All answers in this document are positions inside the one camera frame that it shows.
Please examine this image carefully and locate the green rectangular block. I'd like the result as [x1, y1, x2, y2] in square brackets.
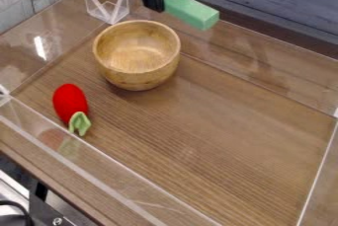
[165, 0, 219, 31]

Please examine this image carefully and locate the black cable under table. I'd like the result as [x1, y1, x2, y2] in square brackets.
[0, 199, 35, 226]

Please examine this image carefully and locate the clear acrylic corner bracket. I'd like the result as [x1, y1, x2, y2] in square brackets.
[84, 0, 130, 25]

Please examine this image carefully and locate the red felt strawberry toy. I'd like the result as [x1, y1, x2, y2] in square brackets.
[54, 84, 91, 136]

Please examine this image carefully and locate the light wooden bowl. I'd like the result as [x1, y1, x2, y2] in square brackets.
[92, 20, 181, 91]

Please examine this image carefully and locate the clear acrylic front barrier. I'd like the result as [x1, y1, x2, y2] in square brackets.
[0, 85, 221, 226]

